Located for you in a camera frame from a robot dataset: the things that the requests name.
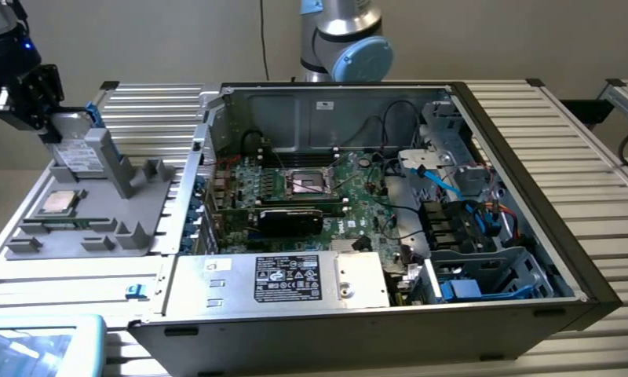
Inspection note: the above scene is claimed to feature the grey parts rack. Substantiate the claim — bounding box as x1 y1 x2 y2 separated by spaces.
2 129 177 261

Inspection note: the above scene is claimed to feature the CPU socket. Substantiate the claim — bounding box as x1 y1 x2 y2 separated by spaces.
280 166 342 198

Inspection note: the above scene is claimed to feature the silver case side panel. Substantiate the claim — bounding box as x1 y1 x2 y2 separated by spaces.
0 156 200 317

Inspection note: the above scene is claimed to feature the thin black hanging cable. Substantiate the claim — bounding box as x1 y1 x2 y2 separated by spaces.
260 0 270 82

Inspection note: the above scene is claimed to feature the silver drive cage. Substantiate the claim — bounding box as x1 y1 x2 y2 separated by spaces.
396 100 484 186

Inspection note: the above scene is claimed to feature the coloured power wire bundle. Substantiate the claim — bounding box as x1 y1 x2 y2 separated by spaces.
480 199 525 245

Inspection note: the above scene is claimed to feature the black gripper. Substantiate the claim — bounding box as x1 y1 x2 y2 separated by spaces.
0 64 66 145

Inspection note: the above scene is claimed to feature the silver power supply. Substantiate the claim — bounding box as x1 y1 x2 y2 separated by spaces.
164 251 392 316

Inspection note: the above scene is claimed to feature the green RAM stick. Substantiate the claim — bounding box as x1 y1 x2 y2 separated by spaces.
21 218 111 233

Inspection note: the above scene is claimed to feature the green motherboard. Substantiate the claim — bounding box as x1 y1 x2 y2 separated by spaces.
206 151 405 253

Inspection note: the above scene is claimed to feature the teal framed tablet screen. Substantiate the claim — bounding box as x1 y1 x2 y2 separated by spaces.
0 313 109 377

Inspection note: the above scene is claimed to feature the silver disk with blue carrier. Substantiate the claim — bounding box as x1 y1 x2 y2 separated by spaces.
49 101 117 174

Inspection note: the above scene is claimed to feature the blue data wire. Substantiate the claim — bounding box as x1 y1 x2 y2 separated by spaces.
409 164 465 202

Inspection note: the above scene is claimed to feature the CPU chip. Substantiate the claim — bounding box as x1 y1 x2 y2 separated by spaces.
34 189 89 219

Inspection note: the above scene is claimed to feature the black graphics card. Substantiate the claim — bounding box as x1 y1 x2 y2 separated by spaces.
254 207 326 239

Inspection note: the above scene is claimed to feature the open black PC case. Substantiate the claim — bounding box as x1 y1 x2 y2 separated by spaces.
126 80 623 377

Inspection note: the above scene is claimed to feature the disk bay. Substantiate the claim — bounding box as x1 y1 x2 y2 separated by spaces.
426 246 559 306

